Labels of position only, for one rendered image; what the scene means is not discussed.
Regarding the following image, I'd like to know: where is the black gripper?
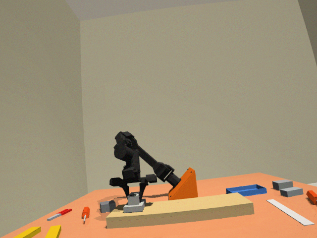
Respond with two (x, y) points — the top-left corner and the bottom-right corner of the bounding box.
(109, 162), (157, 202)

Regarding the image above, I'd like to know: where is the blue rectangular tray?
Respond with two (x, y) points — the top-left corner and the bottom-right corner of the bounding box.
(226, 184), (267, 196)

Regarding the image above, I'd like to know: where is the yellow flat bar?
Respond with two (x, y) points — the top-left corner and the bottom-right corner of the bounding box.
(45, 225), (61, 238)
(14, 227), (41, 238)

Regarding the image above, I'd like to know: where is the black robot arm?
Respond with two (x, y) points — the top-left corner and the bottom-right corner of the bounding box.
(114, 131), (181, 189)

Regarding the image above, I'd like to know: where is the white flat strip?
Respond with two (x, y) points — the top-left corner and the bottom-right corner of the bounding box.
(266, 199), (314, 226)

